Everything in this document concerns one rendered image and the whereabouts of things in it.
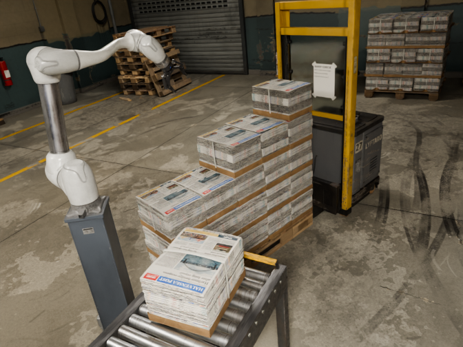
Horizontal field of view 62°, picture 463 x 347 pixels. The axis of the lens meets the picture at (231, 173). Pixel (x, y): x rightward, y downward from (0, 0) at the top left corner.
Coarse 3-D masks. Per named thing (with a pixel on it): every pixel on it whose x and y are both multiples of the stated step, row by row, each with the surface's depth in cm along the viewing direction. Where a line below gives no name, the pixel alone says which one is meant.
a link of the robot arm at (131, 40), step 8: (128, 32) 224; (136, 32) 224; (120, 40) 218; (128, 40) 221; (136, 40) 222; (104, 48) 203; (112, 48) 208; (120, 48) 219; (128, 48) 224; (136, 48) 224; (80, 56) 189; (88, 56) 192; (96, 56) 196; (104, 56) 200; (80, 64) 189; (88, 64) 194
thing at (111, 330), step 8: (136, 304) 170; (128, 312) 167; (136, 312) 168; (120, 320) 163; (128, 320) 164; (112, 328) 159; (136, 328) 170; (104, 336) 156; (96, 344) 153; (104, 344) 153
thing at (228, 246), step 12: (192, 228) 178; (180, 240) 171; (192, 240) 170; (204, 240) 169; (216, 240) 168; (228, 240) 167; (240, 240) 168; (204, 252) 162; (216, 252) 161; (228, 252) 160; (240, 252) 170; (228, 264) 159; (240, 264) 173
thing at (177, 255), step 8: (168, 248) 167; (176, 248) 166; (176, 256) 161; (184, 256) 161; (192, 256) 160; (216, 256) 158; (216, 264) 154; (224, 264) 155; (224, 272) 156; (224, 280) 157; (224, 288) 159; (224, 296) 159
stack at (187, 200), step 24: (264, 168) 284; (288, 168) 303; (144, 192) 259; (168, 192) 256; (192, 192) 253; (216, 192) 255; (240, 192) 272; (264, 192) 291; (288, 192) 311; (144, 216) 256; (168, 216) 231; (192, 216) 245; (240, 216) 278; (288, 216) 321; (288, 240) 330
